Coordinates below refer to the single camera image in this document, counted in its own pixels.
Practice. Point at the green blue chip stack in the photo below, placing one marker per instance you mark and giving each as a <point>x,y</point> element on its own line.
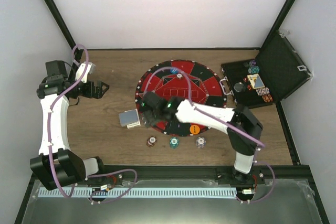
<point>174,142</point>

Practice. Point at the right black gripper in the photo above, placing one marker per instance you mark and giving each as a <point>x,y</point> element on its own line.
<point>153,120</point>

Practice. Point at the teal chips in case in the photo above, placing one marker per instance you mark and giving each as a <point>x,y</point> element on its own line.
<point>253,70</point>

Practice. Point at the orange round blind button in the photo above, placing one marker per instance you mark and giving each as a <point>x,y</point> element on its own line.
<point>194,129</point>

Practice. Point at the white card box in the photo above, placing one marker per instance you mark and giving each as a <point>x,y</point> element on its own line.
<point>132,125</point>

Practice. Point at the card deck in case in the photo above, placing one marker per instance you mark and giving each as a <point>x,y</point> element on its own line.
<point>255,81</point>

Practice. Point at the purple white chip stack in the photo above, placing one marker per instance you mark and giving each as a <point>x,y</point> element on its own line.
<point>200,142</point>

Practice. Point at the round red black poker mat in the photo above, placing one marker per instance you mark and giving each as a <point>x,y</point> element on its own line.
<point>205,86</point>

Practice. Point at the grey playing card deck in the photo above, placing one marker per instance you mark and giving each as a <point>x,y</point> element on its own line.
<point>128,117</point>

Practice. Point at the red black chip stack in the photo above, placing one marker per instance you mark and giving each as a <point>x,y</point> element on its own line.
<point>151,141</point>

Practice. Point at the black round puck in case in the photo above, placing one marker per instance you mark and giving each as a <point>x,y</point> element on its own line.
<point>239,87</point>

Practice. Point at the black poker chip case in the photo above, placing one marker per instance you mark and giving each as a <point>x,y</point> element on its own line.
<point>281,70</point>

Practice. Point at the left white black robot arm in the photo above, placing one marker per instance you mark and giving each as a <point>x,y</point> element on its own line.
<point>56,165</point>

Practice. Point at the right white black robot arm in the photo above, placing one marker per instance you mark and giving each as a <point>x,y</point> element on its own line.
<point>239,123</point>

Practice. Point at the light blue slotted cable duct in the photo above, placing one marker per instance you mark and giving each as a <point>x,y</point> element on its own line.
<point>222,192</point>

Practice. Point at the blue round blind button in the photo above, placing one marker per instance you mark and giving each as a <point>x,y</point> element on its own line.
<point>174,71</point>

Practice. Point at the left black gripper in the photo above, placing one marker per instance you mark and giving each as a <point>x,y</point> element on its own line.
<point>98,95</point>

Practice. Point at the orange chips in case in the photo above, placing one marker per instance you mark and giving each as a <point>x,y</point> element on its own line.
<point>267,98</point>

